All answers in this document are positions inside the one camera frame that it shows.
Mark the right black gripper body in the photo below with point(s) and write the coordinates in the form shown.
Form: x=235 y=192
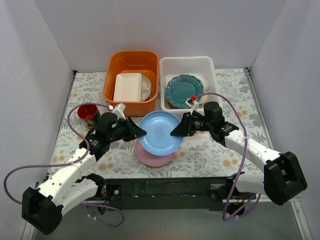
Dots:
x=187 y=125

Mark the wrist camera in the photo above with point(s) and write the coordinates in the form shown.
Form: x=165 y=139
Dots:
x=118 y=110
x=192 y=103

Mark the yellow woven plate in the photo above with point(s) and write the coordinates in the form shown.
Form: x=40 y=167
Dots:
x=158 y=165

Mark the blue round plate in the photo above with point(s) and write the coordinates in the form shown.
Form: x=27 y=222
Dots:
x=158 y=126

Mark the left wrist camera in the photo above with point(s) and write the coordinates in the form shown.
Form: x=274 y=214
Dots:
x=118 y=110

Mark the pink round plate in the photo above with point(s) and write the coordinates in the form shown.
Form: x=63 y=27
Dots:
x=150 y=159

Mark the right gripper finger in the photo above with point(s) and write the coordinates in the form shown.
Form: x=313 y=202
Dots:
x=183 y=126
x=187 y=134

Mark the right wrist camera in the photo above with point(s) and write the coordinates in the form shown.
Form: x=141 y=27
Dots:
x=192 y=103

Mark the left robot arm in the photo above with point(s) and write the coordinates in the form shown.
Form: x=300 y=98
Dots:
x=44 y=206

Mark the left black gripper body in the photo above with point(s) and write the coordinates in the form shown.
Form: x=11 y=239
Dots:
x=128 y=129

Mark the orange plastic bin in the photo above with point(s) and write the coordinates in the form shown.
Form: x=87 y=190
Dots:
x=133 y=61

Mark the white round plate in bin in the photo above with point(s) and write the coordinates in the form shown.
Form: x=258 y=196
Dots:
x=146 y=88

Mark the white translucent plastic bin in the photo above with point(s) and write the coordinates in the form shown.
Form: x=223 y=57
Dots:
x=169 y=67

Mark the floral table mat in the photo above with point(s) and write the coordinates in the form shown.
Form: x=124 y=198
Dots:
x=198 y=156

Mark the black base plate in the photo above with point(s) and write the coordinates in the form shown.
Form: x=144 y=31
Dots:
x=165 y=193

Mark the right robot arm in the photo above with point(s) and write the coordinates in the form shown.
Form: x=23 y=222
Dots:
x=282 y=178

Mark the teal scalloped plate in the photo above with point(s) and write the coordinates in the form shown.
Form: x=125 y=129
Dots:
x=182 y=87

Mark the cream rectangular plate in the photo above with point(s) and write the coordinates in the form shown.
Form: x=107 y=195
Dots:
x=128 y=87

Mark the red and black mug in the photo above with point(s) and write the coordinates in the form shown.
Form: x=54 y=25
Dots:
x=89 y=114

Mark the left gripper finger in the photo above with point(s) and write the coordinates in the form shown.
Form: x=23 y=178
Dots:
x=132 y=127
x=134 y=134

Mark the white plate with blue rim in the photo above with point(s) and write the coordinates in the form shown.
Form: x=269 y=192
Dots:
x=204 y=81

